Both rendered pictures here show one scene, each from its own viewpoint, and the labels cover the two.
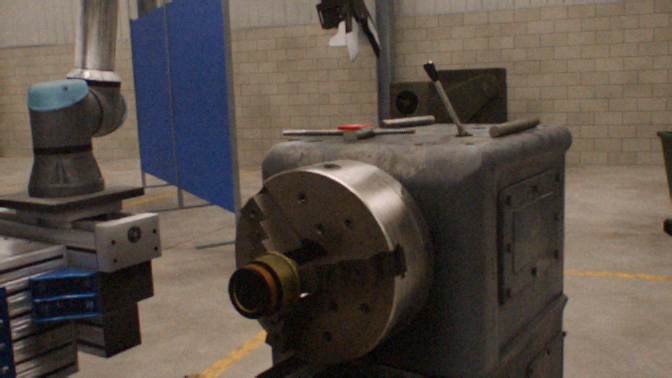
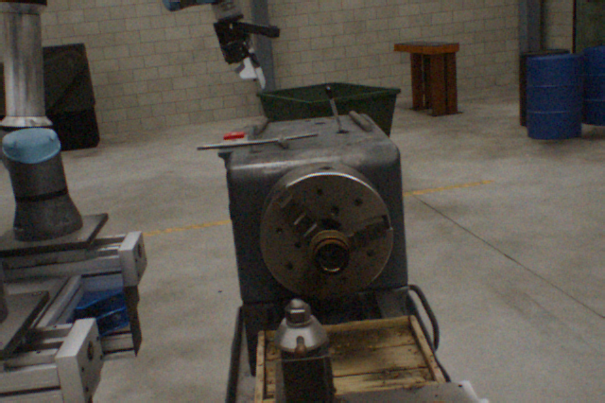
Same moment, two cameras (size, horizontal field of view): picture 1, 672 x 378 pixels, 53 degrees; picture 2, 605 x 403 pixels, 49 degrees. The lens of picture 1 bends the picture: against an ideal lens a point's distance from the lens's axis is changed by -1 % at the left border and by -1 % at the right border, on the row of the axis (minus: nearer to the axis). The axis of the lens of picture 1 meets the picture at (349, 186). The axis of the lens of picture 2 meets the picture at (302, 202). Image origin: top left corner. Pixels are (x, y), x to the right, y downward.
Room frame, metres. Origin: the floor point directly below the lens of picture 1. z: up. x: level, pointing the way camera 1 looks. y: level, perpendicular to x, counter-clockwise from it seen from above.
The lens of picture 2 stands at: (-0.17, 0.94, 1.59)
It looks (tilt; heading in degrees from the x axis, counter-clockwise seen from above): 16 degrees down; 326
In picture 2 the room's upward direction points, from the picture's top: 6 degrees counter-clockwise
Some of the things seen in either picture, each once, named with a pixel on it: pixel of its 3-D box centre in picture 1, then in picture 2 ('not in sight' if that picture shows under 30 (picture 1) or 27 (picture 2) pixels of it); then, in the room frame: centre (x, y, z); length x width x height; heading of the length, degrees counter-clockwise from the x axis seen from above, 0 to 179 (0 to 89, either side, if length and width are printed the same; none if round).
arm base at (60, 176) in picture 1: (65, 168); (44, 210); (1.40, 0.59, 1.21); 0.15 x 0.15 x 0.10
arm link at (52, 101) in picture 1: (61, 112); (34, 160); (1.41, 0.59, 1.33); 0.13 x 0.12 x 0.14; 172
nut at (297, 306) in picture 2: not in sight; (297, 310); (0.60, 0.45, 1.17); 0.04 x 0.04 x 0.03
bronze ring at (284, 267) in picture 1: (268, 285); (330, 252); (0.95, 0.12, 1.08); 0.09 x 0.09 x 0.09; 57
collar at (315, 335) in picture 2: not in sight; (300, 330); (0.60, 0.45, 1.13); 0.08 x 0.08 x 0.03
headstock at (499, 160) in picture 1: (427, 224); (309, 197); (1.42, -0.16, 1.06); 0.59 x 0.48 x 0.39; 147
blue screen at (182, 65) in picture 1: (173, 106); not in sight; (7.66, 1.95, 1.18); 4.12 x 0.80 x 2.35; 28
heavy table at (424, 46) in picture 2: not in sight; (425, 76); (7.22, -6.58, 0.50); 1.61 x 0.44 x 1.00; 157
